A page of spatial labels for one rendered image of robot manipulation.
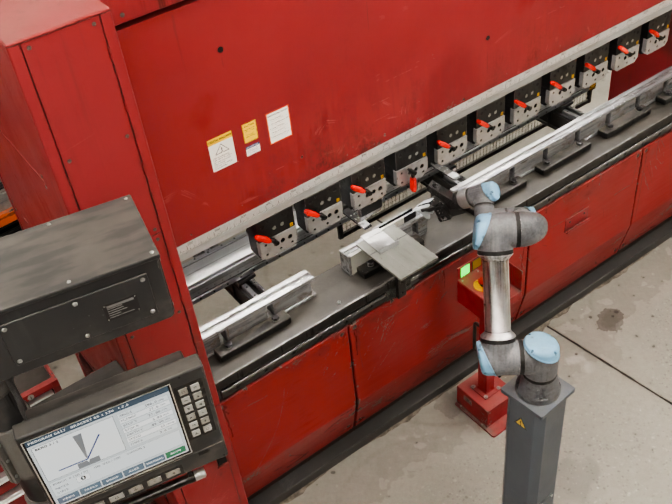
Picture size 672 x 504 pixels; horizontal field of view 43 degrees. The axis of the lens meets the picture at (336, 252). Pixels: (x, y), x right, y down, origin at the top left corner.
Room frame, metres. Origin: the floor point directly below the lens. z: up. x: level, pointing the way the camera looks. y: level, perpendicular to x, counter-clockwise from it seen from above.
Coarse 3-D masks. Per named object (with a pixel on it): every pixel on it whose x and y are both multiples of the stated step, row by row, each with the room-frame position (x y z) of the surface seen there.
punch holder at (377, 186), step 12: (372, 168) 2.51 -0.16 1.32; (384, 168) 2.54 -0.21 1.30; (348, 180) 2.47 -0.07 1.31; (360, 180) 2.48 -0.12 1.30; (372, 180) 2.50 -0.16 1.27; (384, 180) 2.53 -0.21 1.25; (348, 192) 2.49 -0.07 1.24; (372, 192) 2.51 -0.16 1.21; (384, 192) 2.53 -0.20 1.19; (348, 204) 2.49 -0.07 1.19; (360, 204) 2.47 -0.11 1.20
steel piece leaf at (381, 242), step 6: (378, 234) 2.52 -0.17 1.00; (384, 234) 2.52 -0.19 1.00; (366, 240) 2.50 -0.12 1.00; (372, 240) 2.49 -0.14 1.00; (378, 240) 2.49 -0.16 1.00; (384, 240) 2.48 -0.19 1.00; (390, 240) 2.48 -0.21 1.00; (372, 246) 2.46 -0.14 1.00; (378, 246) 2.45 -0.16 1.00; (384, 246) 2.45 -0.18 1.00; (390, 246) 2.43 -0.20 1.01
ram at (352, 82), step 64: (192, 0) 2.23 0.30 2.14; (256, 0) 2.32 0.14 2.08; (320, 0) 2.43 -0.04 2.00; (384, 0) 2.56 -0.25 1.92; (448, 0) 2.70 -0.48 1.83; (512, 0) 2.86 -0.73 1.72; (576, 0) 3.05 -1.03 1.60; (640, 0) 3.26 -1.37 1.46; (128, 64) 2.10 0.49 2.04; (192, 64) 2.20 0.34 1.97; (256, 64) 2.30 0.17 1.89; (320, 64) 2.42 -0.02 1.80; (384, 64) 2.55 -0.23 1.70; (448, 64) 2.70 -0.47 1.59; (512, 64) 2.87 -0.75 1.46; (192, 128) 2.17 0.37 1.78; (320, 128) 2.41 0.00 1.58; (384, 128) 2.54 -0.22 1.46; (192, 192) 2.15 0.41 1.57; (256, 192) 2.26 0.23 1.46
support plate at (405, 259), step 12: (396, 228) 2.55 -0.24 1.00; (396, 240) 2.48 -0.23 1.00; (408, 240) 2.47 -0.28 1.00; (372, 252) 2.42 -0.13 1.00; (384, 252) 2.42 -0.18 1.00; (396, 252) 2.41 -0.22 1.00; (408, 252) 2.40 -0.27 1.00; (420, 252) 2.39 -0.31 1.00; (384, 264) 2.35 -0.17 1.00; (396, 264) 2.34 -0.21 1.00; (408, 264) 2.33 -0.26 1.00; (420, 264) 2.33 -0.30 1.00; (396, 276) 2.28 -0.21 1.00; (408, 276) 2.28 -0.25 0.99
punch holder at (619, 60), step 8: (632, 32) 3.25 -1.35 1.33; (640, 32) 3.28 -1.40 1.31; (616, 40) 3.20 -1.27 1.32; (624, 40) 3.22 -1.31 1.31; (632, 40) 3.25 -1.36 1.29; (616, 48) 3.20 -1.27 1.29; (632, 48) 3.25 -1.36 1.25; (608, 56) 3.23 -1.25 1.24; (616, 56) 3.20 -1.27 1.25; (624, 56) 3.22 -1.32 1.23; (632, 56) 3.25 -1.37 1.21; (608, 64) 3.23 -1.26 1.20; (616, 64) 3.20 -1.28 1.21; (624, 64) 3.23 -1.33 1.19
